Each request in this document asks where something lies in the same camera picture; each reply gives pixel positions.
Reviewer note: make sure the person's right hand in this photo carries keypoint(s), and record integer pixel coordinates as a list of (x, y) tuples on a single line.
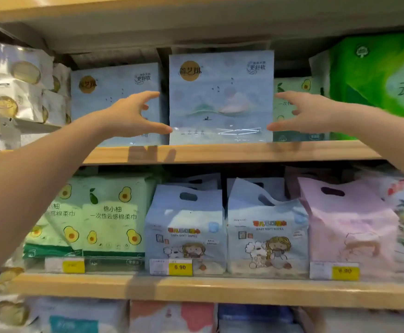
[(319, 114)]

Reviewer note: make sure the person's left hand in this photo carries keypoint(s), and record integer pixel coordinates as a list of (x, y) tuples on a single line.
[(125, 116)]

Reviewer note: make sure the person's left thumb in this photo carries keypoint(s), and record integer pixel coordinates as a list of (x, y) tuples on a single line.
[(157, 128)]

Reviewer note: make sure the person's right thumb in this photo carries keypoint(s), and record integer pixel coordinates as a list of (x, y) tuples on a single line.
[(281, 126)]

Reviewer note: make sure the person's right forearm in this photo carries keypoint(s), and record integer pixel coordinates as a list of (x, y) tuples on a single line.
[(389, 135)]

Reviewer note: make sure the person's left forearm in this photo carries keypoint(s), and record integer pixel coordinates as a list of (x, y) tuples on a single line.
[(32, 176)]

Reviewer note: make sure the light green avocado tissue pack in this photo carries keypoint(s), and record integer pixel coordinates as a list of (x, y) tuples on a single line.
[(286, 86), (39, 235), (111, 211)]

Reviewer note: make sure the wooden shelf board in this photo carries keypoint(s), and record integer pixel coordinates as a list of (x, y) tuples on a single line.
[(240, 152), (222, 289), (222, 17)]

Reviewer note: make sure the pale blue landscape tissue pack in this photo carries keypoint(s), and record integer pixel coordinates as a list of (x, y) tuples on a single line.
[(118, 83), (219, 83)]

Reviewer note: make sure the blue baby wipes bag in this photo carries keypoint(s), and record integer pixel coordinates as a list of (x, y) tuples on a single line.
[(267, 235), (276, 187), (202, 182), (184, 225)]

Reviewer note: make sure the large bright green tissue pack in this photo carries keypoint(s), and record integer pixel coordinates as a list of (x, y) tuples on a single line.
[(378, 72)]

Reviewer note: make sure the pink baby wipes bag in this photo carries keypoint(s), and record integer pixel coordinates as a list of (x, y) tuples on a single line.
[(351, 225)]

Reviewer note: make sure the yellow and white price tag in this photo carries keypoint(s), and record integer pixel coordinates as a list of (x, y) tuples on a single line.
[(171, 267), (65, 266), (335, 271)]

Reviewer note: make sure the pink and white pack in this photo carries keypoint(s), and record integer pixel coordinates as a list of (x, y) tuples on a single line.
[(172, 317)]

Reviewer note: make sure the dark blue pack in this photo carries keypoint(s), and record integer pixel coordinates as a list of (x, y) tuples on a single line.
[(255, 317)]

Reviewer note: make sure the pale blue and teal pack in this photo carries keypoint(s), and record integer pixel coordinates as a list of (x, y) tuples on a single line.
[(80, 317)]

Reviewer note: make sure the plain white pack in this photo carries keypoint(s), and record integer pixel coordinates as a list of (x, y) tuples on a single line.
[(361, 320)]

